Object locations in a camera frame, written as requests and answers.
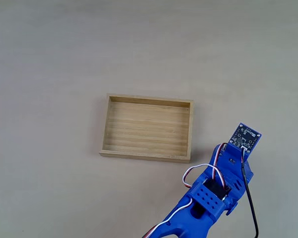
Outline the shallow wooden box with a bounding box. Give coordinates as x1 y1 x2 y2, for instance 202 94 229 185
99 93 194 164

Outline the blue camera circuit board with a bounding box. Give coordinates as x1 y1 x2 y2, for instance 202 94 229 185
227 122 262 154

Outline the white red black servo wire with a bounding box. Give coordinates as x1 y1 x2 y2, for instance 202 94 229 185
182 142 229 197
138 198 193 238

